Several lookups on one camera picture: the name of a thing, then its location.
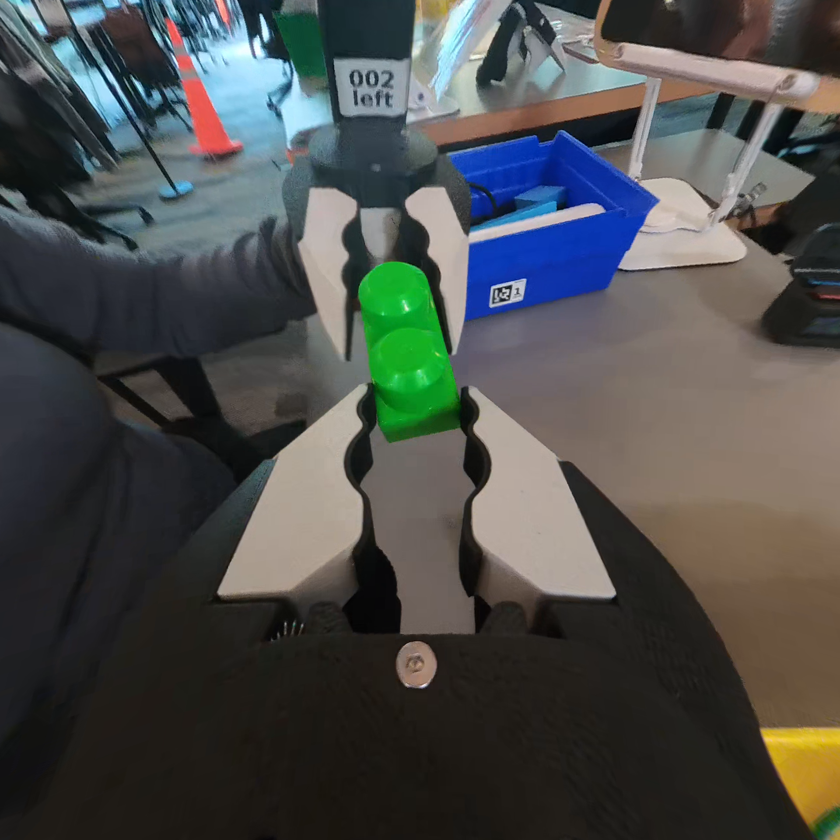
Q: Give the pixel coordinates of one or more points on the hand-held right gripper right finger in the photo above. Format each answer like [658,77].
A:
[531,525]

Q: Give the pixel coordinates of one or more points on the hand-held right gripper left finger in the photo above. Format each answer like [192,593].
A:
[295,525]

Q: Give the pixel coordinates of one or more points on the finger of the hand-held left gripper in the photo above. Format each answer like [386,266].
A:
[325,262]
[453,262]

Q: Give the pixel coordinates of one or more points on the blue plastic bin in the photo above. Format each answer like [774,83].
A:
[544,275]

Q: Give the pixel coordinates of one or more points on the green building block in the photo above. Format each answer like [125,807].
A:
[400,354]

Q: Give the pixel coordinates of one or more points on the yellow plastic bin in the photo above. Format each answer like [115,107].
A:
[800,768]

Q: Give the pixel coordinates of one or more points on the person's left forearm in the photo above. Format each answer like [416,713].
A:
[164,302]

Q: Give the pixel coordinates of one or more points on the light blue block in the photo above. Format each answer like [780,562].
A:
[541,194]

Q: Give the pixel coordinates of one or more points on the green bin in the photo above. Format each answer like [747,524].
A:
[298,46]

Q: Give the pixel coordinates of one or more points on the clear plastic bag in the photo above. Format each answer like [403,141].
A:
[459,46]

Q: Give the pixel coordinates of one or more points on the black light stand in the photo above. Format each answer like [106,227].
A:
[176,190]

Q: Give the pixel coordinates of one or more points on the orange traffic cone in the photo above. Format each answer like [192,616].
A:
[200,98]

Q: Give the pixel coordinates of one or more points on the black and white device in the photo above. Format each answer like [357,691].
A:
[518,33]

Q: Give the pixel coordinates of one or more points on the black office chair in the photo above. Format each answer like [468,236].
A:
[111,211]

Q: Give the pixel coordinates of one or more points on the wooden edged background table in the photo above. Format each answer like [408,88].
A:
[590,79]

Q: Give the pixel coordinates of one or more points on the hanging dark clothes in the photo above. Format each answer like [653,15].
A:
[39,98]

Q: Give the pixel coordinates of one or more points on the black battery charger case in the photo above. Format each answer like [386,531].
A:
[807,315]

